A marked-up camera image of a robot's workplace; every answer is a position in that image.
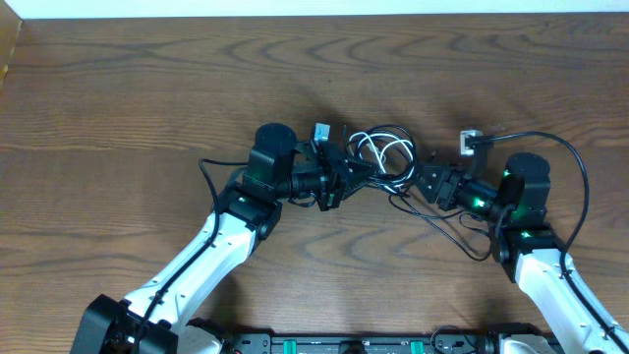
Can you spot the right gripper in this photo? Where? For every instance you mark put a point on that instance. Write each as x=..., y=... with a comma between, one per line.
x=446, y=185

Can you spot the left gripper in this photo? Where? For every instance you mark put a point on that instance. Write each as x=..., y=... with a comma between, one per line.
x=337, y=165

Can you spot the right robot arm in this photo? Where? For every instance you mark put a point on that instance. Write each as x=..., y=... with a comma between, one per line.
x=528, y=248

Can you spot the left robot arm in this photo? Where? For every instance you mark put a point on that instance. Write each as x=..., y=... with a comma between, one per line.
x=155, y=318

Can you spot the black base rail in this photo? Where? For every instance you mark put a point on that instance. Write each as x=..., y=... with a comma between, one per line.
x=373, y=343

